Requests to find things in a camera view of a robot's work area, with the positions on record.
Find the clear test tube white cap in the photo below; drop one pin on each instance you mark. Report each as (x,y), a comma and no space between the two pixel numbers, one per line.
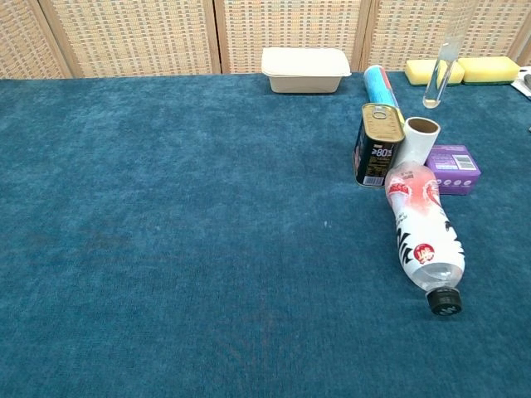
(437,81)

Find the white cup with brown interior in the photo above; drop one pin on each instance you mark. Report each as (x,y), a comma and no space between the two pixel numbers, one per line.
(415,145)

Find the purple box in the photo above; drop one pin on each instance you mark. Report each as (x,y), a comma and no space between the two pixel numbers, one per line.
(456,178)

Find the blue table cloth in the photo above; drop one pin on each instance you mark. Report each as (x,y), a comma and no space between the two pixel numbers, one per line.
(166,228)

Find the black tin can gold lid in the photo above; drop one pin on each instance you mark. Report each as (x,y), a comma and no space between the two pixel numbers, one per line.
(375,157)

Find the beige lidded food container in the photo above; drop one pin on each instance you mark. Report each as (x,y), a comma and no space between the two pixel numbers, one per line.
(305,70)

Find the blue cling film roll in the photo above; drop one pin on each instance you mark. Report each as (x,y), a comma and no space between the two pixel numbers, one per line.
(377,89)

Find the plastic bottle black cap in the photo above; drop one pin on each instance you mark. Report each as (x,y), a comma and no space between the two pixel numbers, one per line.
(423,232)

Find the yellow sponge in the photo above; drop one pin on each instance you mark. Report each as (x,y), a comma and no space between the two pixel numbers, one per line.
(417,71)
(489,70)

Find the bamboo folding screen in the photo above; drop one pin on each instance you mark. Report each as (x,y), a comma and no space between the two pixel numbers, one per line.
(137,37)

